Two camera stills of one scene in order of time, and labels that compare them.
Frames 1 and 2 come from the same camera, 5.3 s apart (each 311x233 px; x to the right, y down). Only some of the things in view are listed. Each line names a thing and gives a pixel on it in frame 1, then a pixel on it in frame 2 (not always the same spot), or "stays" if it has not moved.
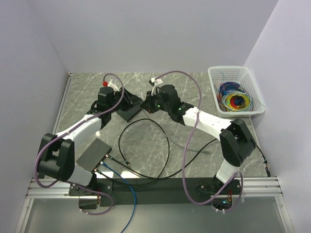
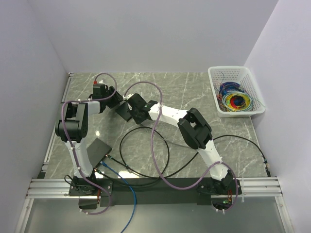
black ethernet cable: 122,127 -> 125,164
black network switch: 94,156 stays
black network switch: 128,114 stays
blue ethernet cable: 113,170 stays
